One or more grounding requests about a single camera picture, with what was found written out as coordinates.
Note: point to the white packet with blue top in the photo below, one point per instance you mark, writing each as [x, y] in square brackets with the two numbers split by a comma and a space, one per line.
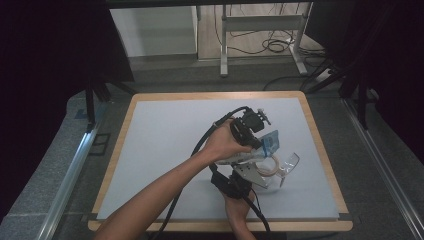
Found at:
[270, 141]

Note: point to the aluminium rail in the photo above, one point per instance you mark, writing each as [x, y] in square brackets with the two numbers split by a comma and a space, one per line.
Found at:
[68, 183]
[383, 166]

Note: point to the white cabinet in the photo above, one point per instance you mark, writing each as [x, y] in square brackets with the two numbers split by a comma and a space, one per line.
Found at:
[153, 31]

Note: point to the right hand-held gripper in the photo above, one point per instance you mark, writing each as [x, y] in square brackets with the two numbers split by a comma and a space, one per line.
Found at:
[233, 186]

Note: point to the white metal desk frame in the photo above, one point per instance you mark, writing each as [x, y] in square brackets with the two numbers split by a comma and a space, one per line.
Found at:
[263, 23]

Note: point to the black tripod stand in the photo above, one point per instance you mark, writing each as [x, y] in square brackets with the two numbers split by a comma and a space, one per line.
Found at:
[90, 100]
[361, 100]

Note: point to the person's left hand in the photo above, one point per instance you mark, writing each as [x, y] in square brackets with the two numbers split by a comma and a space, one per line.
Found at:
[223, 141]

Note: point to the person's right hand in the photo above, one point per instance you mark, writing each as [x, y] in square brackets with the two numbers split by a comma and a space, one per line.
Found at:
[238, 208]

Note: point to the white table mat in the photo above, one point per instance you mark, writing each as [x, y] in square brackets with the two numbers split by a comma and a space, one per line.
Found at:
[160, 140]

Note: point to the black curtain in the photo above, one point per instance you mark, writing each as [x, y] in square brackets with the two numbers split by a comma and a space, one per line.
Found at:
[43, 66]
[393, 50]

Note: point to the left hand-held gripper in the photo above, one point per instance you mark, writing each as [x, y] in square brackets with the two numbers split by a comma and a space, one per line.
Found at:
[246, 128]

